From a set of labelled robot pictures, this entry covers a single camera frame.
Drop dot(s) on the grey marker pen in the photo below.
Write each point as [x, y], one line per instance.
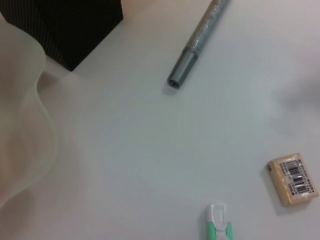
[200, 40]

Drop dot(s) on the black mesh pen holder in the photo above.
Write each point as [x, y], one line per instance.
[62, 27]

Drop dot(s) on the beige eraser with barcode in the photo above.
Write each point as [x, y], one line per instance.
[292, 180]

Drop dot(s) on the mint green utility knife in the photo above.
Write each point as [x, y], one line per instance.
[220, 220]

